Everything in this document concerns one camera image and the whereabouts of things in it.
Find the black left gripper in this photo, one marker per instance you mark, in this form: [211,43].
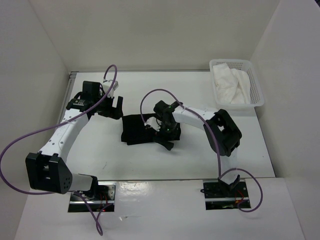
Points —
[113,112]

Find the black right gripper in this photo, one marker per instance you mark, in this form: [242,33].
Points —
[162,134]

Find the black skirt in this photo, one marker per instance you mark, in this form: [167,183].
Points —
[134,131]

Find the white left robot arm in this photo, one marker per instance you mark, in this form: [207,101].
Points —
[47,169]

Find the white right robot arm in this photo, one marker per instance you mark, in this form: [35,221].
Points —
[221,131]

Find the white skirt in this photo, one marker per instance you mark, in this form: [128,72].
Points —
[232,85]

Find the white perforated plastic basket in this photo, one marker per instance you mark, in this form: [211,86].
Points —
[256,96]

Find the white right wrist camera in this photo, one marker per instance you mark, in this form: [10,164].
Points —
[153,123]

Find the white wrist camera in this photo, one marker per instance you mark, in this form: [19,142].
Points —
[110,87]
[153,123]

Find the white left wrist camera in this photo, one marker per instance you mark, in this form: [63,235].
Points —
[110,87]

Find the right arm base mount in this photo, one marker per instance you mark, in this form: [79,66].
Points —
[218,197]

